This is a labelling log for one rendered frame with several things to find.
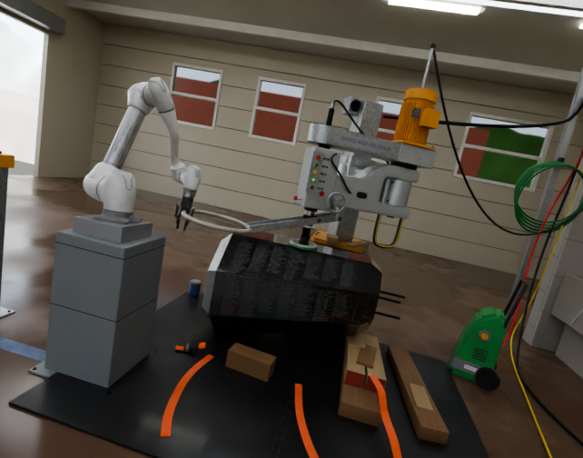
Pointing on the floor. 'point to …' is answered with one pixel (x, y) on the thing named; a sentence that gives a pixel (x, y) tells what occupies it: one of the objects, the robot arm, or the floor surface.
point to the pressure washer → (483, 343)
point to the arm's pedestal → (101, 306)
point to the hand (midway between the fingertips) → (182, 224)
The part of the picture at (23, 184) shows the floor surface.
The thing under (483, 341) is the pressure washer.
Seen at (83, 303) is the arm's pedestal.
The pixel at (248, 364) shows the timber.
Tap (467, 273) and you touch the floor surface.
